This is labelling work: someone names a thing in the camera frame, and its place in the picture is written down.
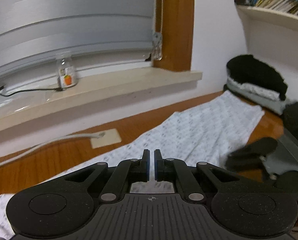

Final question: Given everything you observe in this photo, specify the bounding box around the white patterned garment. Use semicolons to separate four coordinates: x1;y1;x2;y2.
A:
0;92;264;239
227;77;280;101

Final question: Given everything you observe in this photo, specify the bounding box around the grey folded garment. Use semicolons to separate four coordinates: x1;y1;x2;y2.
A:
223;83;295;115

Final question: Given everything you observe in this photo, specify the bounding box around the folded white patterned garment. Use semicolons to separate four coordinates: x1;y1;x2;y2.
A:
227;77;280;101

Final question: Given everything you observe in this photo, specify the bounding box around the beige window sill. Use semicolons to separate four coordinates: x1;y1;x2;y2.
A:
0;67;202;132

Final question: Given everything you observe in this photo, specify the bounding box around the black folded sweater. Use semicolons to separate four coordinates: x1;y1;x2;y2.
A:
226;54;288;101

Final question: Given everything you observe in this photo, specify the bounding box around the glass jar orange label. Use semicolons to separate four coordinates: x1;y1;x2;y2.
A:
56;53;78;90

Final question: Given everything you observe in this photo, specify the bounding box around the grey window blind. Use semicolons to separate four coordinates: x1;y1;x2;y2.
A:
0;0;154;78

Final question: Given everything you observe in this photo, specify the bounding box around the beige cable grommet plate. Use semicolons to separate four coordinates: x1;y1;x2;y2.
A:
90;129;122;149

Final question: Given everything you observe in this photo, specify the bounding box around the beige wall shelf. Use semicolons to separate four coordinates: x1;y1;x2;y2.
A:
236;5;298;74

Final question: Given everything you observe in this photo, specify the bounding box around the clear blind cord weight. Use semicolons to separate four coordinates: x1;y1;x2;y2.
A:
152;32;162;61

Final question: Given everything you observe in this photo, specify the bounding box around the black cable on sill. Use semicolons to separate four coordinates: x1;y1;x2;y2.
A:
0;84;62;98

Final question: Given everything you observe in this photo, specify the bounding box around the brown wooden window frame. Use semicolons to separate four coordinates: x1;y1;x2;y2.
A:
151;0;194;72

